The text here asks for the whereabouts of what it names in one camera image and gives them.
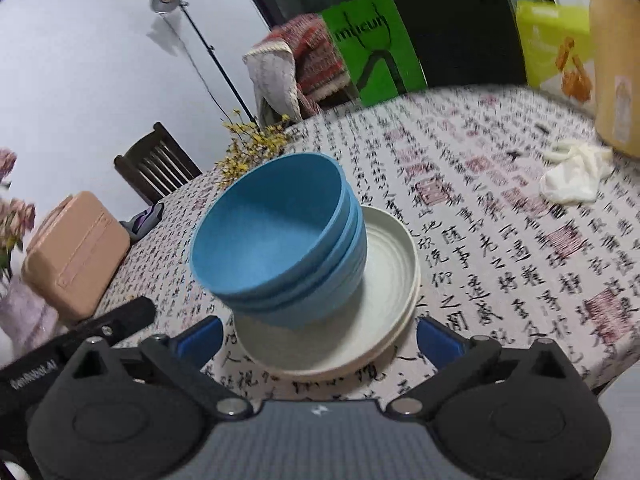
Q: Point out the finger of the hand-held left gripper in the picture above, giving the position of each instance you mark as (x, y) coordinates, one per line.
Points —
(125, 315)

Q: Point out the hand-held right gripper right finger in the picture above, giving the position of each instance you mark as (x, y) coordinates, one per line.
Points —
(440, 340)

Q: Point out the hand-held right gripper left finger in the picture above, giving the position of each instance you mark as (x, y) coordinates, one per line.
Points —
(202, 337)

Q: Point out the blue bowl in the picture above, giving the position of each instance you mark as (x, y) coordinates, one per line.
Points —
(325, 305)
(265, 230)
(356, 220)

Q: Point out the pale glass vase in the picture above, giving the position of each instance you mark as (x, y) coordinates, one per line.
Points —
(25, 320)

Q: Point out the pink suitcase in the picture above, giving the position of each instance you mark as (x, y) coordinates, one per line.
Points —
(75, 255)

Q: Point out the purple grey pouch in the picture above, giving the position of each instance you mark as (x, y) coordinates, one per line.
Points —
(142, 220)

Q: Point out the dried pink flowers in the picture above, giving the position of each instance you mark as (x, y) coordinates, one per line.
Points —
(17, 210)

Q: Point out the dark wooden chair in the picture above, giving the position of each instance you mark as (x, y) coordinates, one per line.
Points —
(180, 152)

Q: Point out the yellow flower branch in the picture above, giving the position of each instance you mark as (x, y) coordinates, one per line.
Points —
(250, 150)

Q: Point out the crumpled white glove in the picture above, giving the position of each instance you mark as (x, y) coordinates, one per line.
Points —
(570, 180)

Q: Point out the green paper bag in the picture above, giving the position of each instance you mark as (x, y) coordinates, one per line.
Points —
(380, 70)

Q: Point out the black paper bag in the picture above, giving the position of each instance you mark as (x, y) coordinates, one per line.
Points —
(465, 30)

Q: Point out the yellow-green snack box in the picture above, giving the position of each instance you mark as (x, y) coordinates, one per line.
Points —
(545, 40)

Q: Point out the yellow bottle with grey cap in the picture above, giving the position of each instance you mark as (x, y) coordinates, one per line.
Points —
(617, 60)

